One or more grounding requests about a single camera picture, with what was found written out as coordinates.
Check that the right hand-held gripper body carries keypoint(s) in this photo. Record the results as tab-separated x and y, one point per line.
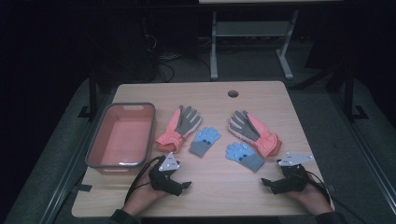
292	180

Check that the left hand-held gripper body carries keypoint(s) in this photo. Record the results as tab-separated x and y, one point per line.
165	182

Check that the blue and grey glove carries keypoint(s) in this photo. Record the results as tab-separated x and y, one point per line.
244	155
204	140

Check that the pink and grey glove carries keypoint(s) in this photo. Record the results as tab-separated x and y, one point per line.
252	130
183	124

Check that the pink basket with grey rim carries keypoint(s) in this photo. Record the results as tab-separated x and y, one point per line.
124	140

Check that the person's right hand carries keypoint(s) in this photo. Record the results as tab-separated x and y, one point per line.
311	197

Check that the person's left hand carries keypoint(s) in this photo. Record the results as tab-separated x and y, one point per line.
144	196

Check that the black metal stand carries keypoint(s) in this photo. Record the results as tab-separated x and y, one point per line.
92	93
350	93

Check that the grey metal desk frame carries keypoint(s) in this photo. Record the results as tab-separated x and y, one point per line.
252	28

